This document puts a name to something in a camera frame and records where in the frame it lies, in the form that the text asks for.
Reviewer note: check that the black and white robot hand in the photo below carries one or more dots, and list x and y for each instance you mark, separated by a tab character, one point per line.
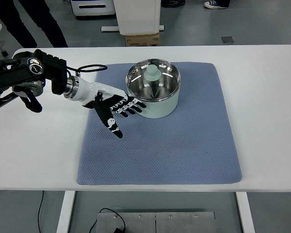
105	99

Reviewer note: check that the green pot with handle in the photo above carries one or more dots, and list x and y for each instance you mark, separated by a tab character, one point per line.
161	108

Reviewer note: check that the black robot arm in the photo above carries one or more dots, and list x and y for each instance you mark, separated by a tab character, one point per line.
24	76

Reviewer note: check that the glass lid with green knob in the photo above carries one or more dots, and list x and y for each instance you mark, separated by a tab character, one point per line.
153	80

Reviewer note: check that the cardboard box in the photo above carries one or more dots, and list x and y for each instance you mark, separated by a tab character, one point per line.
145	40

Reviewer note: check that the white machine with slot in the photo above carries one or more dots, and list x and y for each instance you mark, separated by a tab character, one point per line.
83	8

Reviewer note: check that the blue textured mat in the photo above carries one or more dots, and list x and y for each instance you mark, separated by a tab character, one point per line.
192	145

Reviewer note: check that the dark shoe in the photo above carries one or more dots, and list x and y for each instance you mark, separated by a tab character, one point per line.
172	3

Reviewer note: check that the left white table leg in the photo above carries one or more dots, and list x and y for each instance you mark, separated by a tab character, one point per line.
66	212

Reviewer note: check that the white table leg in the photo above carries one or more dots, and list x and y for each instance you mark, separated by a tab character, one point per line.
245	212
66	212

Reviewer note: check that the grey floor plate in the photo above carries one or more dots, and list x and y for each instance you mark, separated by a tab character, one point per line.
228	40

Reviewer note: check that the blue shoe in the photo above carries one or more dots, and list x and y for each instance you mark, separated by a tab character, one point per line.
217	4

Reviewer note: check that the right white table leg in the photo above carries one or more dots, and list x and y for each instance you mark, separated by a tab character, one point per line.
245	212

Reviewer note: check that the metal base plate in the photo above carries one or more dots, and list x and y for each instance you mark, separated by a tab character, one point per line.
157	222

